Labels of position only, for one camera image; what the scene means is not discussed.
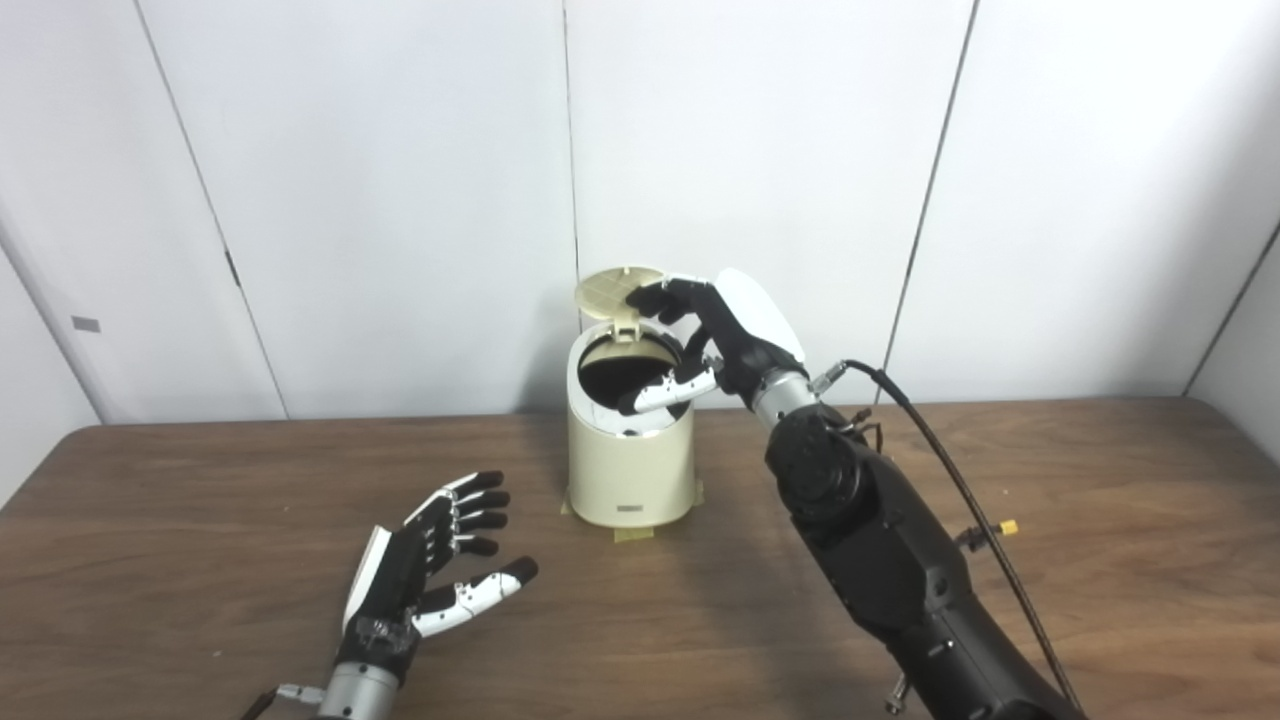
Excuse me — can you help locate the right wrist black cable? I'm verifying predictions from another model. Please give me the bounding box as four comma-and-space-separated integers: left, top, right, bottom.
812, 360, 1086, 716

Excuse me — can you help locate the cream-colored bin body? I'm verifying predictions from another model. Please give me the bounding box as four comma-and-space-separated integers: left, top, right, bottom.
565, 320, 698, 529

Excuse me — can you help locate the round cream bin lid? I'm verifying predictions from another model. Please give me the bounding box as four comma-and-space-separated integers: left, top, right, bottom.
574, 265, 669, 342

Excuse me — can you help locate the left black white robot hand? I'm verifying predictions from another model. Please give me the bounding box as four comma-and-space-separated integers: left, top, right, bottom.
335, 471, 539, 681

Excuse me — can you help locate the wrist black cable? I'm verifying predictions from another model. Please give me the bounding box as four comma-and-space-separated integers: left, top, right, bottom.
240, 684, 326, 720
812, 360, 1086, 716

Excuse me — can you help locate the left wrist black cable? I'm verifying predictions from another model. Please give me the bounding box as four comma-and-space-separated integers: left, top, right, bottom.
240, 684, 326, 720

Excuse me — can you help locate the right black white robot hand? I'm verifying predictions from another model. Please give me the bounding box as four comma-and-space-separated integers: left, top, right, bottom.
618, 268, 809, 416

